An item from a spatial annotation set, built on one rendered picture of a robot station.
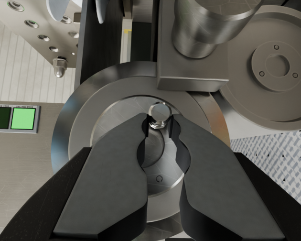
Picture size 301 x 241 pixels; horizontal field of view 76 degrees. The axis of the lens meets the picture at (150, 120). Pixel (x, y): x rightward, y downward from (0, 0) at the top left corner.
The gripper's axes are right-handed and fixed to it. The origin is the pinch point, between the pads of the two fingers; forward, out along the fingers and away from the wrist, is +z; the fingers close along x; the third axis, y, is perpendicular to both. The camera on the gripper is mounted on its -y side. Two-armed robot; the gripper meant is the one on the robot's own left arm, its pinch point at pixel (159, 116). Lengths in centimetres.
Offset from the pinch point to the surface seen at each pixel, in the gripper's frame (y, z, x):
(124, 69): -1.3, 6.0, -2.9
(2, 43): 31, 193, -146
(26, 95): 72, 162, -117
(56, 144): 3.9, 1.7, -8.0
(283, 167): 10.6, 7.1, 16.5
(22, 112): 17.8, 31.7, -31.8
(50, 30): -1.2, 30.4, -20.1
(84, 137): 3.0, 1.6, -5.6
